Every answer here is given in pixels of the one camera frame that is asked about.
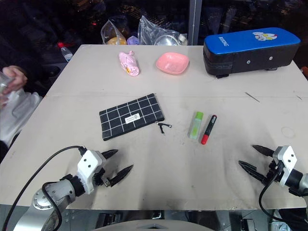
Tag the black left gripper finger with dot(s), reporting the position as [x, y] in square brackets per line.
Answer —
[121, 174]
[109, 153]

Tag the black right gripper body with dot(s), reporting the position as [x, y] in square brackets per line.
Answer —
[273, 172]

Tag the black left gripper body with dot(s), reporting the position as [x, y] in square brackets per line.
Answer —
[101, 176]

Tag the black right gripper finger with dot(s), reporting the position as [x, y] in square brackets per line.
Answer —
[251, 169]
[263, 150]

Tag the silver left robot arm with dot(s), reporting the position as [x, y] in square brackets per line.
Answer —
[51, 192]

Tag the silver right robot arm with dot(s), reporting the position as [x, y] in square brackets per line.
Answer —
[299, 181]

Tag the black checked pencil pouch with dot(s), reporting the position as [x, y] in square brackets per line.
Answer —
[131, 118]

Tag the person's bare hand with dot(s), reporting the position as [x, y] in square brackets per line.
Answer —
[16, 78]

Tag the red black marker pen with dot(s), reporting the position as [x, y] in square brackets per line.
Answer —
[209, 130]

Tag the grey rounded robot body cover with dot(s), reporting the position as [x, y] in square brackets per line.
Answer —
[151, 225]

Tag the green highlighter pen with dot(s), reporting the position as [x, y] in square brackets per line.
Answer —
[196, 125]

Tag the pink soft toy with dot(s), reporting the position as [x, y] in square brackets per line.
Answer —
[130, 63]

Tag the blue black padded box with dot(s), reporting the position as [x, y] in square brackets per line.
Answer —
[250, 53]

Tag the white plastic bag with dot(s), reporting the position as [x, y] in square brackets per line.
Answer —
[16, 113]

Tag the pink plastic bowl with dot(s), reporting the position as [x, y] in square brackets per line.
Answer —
[172, 63]

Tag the red-capped water bottle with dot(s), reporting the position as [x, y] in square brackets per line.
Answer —
[65, 51]

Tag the purple small object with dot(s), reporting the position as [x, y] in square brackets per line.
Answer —
[132, 40]

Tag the clear bag with orange contents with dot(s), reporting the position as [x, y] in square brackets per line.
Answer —
[115, 34]

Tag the clear plastic cup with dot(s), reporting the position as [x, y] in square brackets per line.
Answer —
[4, 83]

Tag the clear crumpled plastic bag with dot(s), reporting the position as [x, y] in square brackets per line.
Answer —
[154, 30]

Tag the white vertical pole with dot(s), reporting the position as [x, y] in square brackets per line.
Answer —
[194, 21]

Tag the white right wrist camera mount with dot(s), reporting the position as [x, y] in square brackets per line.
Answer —
[286, 163]

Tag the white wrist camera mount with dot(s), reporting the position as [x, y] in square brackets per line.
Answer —
[87, 166]
[286, 163]

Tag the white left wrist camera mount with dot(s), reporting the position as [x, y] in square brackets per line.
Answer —
[87, 166]

